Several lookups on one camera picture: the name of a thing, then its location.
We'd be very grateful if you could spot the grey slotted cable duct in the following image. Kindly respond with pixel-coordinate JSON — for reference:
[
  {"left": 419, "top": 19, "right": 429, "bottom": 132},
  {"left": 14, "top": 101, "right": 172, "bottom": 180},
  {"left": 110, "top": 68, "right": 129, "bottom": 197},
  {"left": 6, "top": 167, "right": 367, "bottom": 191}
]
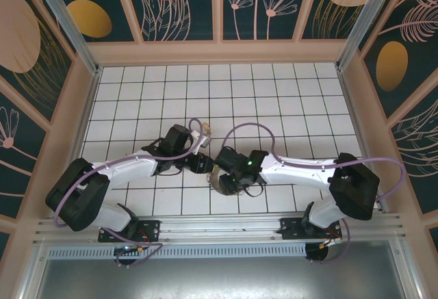
[{"left": 46, "top": 242, "right": 307, "bottom": 259}]

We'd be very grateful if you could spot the aluminium corner post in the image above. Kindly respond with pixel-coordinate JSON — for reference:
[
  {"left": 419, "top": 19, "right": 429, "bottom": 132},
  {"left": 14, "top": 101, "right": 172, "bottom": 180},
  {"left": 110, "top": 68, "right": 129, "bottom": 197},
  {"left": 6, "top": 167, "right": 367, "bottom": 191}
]
[
  {"left": 29, "top": 0, "right": 103, "bottom": 76},
  {"left": 337, "top": 0, "right": 411, "bottom": 70}
]

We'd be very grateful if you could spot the large metal keyring with loops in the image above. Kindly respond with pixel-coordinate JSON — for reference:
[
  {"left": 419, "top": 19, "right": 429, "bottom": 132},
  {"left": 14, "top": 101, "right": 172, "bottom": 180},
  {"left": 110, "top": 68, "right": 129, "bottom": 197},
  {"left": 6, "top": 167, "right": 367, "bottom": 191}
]
[{"left": 206, "top": 164, "right": 249, "bottom": 198}]

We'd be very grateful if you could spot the aluminium side rail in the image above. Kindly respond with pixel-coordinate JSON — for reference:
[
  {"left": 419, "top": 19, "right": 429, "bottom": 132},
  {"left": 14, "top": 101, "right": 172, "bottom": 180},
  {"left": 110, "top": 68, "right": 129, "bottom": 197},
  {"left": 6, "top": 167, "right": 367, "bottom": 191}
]
[
  {"left": 337, "top": 64, "right": 391, "bottom": 213},
  {"left": 54, "top": 66, "right": 103, "bottom": 218}
]

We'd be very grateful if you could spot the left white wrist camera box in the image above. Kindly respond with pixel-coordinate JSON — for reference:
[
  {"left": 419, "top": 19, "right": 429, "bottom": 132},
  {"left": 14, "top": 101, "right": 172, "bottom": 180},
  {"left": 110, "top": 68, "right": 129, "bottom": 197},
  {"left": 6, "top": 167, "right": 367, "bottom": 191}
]
[{"left": 190, "top": 129, "right": 214, "bottom": 148}]

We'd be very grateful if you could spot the grey metal sheet panel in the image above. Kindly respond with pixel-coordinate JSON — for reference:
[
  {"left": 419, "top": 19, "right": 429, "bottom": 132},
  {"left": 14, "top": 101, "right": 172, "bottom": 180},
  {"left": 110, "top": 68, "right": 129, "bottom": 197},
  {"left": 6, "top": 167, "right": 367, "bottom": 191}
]
[{"left": 20, "top": 240, "right": 422, "bottom": 299}]

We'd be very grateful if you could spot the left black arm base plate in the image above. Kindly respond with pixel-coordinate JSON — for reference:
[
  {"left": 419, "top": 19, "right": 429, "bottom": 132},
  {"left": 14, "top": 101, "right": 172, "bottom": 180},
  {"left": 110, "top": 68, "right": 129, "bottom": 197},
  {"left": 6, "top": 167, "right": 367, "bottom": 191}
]
[{"left": 98, "top": 219, "right": 162, "bottom": 244}]

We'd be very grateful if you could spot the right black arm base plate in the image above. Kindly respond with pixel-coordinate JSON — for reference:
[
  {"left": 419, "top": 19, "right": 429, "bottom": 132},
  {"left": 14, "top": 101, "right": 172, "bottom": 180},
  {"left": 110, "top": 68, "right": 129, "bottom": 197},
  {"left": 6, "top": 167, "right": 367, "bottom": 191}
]
[{"left": 279, "top": 217, "right": 343, "bottom": 242}]

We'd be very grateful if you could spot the aluminium mounting rail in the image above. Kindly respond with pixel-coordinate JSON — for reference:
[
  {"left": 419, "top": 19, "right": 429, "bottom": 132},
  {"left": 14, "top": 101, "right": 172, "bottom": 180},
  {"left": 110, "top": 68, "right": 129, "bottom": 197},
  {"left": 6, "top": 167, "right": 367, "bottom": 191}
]
[{"left": 32, "top": 213, "right": 407, "bottom": 245}]

